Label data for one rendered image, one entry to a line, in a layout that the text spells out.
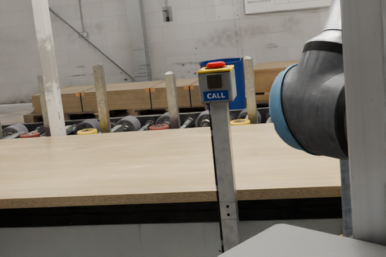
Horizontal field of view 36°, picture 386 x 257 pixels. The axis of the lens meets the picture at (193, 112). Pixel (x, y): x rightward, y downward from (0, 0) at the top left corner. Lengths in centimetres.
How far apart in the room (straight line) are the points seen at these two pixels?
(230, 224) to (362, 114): 105
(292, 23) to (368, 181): 819
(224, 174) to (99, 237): 50
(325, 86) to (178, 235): 94
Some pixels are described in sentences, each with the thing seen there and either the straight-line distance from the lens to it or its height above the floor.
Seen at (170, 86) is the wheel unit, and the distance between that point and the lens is 239.
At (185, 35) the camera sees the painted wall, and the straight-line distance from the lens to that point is 873.
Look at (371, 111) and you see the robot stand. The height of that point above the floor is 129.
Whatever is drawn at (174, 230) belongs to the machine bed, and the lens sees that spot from 159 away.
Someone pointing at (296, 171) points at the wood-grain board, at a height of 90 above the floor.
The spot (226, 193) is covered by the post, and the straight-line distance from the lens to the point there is 130.
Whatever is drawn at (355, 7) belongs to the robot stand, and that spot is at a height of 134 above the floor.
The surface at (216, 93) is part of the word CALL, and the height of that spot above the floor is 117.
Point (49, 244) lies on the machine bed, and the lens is 172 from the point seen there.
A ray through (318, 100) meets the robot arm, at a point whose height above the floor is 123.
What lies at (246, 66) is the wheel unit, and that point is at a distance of 233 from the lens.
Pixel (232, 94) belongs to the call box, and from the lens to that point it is 123.
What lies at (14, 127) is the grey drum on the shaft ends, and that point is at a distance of 311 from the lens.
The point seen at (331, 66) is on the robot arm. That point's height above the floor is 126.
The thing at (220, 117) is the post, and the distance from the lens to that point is 126.
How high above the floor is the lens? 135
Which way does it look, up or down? 10 degrees down
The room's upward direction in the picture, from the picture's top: 6 degrees counter-clockwise
